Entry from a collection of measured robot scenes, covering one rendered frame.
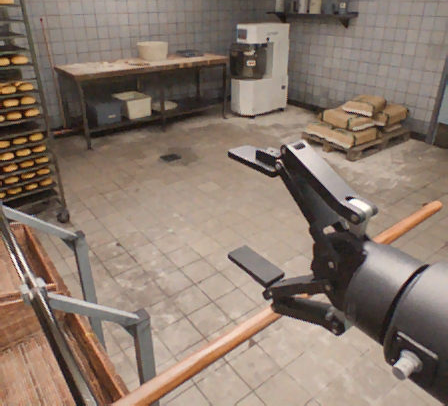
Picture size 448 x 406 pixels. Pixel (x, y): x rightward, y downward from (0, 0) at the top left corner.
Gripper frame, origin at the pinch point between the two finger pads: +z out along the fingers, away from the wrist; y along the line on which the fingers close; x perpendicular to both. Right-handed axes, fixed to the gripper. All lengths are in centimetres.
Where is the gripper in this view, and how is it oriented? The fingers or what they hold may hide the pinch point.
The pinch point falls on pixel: (243, 207)
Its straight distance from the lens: 45.0
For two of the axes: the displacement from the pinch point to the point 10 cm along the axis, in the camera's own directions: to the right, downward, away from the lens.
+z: -6.2, -3.4, 7.1
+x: 7.9, -2.7, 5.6
